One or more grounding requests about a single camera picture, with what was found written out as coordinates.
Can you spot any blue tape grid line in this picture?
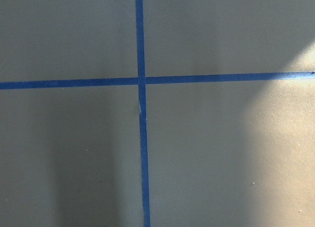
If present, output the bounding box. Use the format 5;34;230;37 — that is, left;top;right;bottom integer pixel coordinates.
134;0;151;227
0;71;315;91

